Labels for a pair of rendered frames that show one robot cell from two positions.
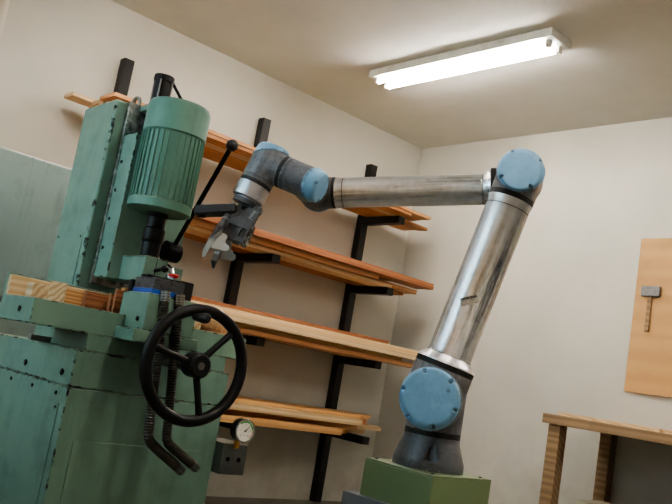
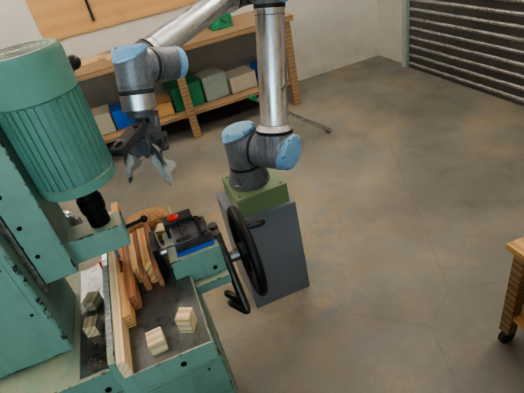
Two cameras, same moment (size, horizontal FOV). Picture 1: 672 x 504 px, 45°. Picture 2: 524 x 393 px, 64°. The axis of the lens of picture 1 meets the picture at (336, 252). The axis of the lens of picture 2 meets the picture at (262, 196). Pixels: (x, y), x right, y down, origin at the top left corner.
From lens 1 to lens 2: 198 cm
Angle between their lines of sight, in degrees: 73
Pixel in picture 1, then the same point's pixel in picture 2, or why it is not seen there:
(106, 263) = (65, 263)
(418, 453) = (260, 178)
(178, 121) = (68, 76)
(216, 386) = not seen: hidden behind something
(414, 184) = (200, 18)
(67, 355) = not seen: hidden behind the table
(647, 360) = (48, 17)
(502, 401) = not seen: outside the picture
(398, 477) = (264, 196)
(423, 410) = (292, 160)
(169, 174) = (97, 140)
